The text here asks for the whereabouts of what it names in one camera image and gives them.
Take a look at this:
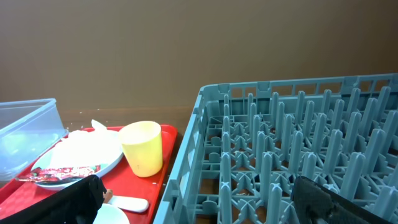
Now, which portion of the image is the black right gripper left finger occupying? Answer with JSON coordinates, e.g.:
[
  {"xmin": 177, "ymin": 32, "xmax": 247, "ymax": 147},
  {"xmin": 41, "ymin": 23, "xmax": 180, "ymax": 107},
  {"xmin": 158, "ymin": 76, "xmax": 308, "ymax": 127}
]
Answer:
[{"xmin": 1, "ymin": 175, "xmax": 107, "ymax": 224}]

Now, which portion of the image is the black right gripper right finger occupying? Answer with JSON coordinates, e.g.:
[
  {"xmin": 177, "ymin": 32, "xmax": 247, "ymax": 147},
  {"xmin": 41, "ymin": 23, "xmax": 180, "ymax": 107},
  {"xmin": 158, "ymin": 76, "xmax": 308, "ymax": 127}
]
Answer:
[{"xmin": 290, "ymin": 176, "xmax": 389, "ymax": 224}]

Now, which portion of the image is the orange carrot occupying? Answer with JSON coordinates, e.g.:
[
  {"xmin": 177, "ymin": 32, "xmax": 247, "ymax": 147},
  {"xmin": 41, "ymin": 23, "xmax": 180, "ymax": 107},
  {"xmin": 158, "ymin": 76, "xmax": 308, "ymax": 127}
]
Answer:
[{"xmin": 103, "ymin": 189, "xmax": 113, "ymax": 203}]

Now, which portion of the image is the light blue rice bowl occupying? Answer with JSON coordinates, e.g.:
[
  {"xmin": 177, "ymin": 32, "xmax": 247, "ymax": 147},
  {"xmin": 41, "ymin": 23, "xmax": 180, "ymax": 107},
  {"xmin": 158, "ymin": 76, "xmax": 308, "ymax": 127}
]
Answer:
[{"xmin": 93, "ymin": 203, "xmax": 129, "ymax": 224}]

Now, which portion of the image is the red snack wrapper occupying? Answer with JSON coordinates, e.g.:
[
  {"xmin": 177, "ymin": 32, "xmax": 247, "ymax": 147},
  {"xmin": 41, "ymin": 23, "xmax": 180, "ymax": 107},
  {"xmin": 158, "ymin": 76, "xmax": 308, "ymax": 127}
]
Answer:
[{"xmin": 16, "ymin": 165, "xmax": 101, "ymax": 184}]

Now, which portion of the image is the white plastic spoon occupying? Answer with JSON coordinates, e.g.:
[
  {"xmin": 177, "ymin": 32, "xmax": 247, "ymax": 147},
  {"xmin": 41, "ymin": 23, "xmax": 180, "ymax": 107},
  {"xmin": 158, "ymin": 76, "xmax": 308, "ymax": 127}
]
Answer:
[{"xmin": 107, "ymin": 195, "xmax": 149, "ymax": 213}]

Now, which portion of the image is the white napkin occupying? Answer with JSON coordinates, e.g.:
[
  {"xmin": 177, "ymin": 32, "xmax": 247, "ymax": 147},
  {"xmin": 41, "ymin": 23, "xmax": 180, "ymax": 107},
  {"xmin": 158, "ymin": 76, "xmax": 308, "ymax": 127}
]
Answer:
[{"xmin": 49, "ymin": 120, "xmax": 122, "ymax": 168}]

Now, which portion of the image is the light blue plate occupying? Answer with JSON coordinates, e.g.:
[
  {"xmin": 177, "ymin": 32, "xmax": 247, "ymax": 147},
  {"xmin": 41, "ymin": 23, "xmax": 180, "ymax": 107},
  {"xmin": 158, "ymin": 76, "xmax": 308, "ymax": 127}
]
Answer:
[{"xmin": 30, "ymin": 130, "xmax": 123, "ymax": 191}]

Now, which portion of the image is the yellow plastic cup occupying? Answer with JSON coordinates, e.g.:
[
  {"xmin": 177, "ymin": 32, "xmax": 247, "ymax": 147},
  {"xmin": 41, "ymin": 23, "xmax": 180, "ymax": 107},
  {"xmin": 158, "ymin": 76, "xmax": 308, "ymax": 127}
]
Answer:
[{"xmin": 119, "ymin": 121, "xmax": 163, "ymax": 177}]

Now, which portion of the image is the grey dishwasher rack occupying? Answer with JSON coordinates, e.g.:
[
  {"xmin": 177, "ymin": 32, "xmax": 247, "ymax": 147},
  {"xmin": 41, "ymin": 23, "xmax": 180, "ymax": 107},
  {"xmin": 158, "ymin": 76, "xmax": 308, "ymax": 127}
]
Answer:
[{"xmin": 154, "ymin": 73, "xmax": 397, "ymax": 223}]

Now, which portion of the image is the red plastic tray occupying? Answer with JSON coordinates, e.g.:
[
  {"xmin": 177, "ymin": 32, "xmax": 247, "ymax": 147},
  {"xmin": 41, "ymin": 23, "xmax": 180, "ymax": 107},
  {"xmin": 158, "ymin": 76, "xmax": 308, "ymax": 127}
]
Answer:
[{"xmin": 1, "ymin": 124, "xmax": 177, "ymax": 223}]

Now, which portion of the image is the clear plastic bin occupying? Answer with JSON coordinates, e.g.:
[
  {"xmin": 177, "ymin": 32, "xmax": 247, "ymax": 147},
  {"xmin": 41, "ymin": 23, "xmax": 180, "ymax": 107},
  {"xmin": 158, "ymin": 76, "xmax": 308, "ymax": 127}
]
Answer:
[{"xmin": 1, "ymin": 98, "xmax": 68, "ymax": 181}]

